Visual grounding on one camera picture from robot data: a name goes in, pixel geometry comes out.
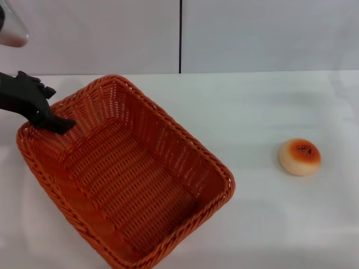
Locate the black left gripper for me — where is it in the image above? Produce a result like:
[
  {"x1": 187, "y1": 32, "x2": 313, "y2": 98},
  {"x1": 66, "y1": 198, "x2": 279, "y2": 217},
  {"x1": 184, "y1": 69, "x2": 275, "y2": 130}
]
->
[{"x1": 0, "y1": 71, "x2": 76, "y2": 135}]

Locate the orange woven wicker basket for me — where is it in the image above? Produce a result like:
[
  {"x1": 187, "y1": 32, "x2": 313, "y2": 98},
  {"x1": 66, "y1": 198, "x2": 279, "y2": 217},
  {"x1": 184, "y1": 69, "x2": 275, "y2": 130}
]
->
[{"x1": 16, "y1": 74, "x2": 236, "y2": 269}]

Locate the round toasted bread bun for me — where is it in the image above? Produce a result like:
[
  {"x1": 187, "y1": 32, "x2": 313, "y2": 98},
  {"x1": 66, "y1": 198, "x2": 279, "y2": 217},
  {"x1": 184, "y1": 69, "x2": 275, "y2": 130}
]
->
[{"x1": 278, "y1": 138, "x2": 322, "y2": 177}]

